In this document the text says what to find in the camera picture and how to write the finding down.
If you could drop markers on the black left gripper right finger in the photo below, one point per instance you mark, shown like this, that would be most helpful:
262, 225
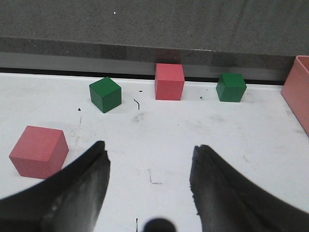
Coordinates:
227, 201

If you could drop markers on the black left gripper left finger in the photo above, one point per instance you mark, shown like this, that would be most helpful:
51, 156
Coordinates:
68, 201

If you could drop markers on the red wooden cube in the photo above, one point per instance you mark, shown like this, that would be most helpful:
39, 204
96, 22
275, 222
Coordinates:
40, 152
169, 81

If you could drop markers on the green wooden cube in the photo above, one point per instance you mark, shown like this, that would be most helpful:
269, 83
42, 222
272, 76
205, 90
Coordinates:
230, 87
105, 94

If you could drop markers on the pink plastic bin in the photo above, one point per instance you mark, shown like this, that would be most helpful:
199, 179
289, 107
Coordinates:
295, 90

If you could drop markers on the grey stone counter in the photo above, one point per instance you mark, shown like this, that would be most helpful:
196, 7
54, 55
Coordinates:
258, 38

